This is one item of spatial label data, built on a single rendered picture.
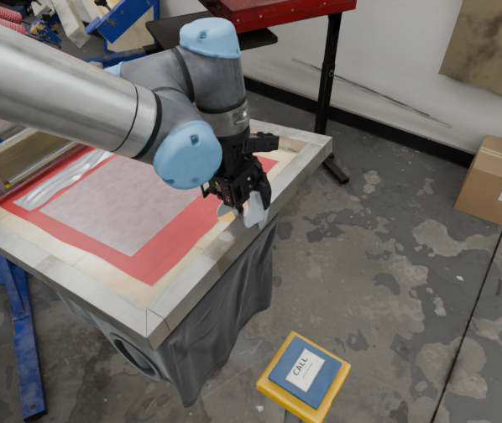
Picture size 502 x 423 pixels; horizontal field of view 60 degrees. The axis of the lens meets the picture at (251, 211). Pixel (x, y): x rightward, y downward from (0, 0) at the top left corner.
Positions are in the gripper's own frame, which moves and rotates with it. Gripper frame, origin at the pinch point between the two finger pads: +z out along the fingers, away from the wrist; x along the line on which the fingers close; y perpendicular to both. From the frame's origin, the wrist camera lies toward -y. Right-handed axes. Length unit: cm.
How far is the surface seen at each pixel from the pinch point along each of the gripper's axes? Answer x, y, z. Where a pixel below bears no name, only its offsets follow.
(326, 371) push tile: 20.1, 10.1, 21.2
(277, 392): 14.3, 17.7, 22.0
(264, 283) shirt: -15, -17, 46
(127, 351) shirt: -29, 21, 39
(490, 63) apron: 7, -195, 49
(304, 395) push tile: 18.9, 16.2, 21.0
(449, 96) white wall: -11, -200, 73
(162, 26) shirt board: -107, -88, 3
